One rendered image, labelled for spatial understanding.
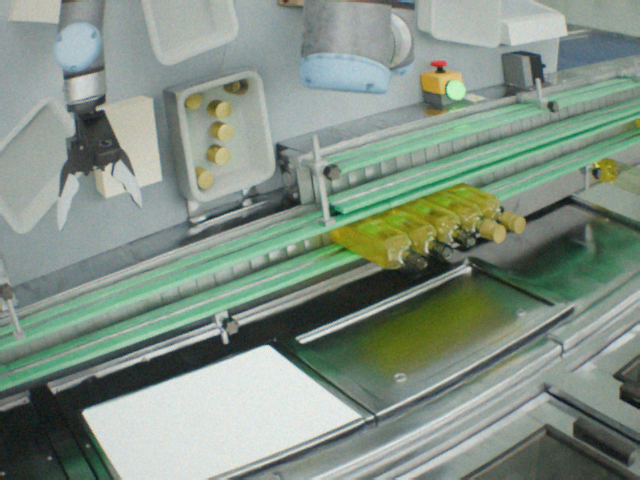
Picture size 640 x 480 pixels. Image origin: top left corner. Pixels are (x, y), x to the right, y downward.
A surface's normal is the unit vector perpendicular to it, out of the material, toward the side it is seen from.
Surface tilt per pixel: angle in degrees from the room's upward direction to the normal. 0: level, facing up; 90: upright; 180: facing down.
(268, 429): 90
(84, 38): 16
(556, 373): 90
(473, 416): 90
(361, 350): 90
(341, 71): 39
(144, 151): 0
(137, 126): 0
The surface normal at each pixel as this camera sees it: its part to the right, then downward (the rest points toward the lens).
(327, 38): -0.44, 0.23
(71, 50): 0.24, 0.29
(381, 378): -0.14, -0.91
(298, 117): 0.51, 0.27
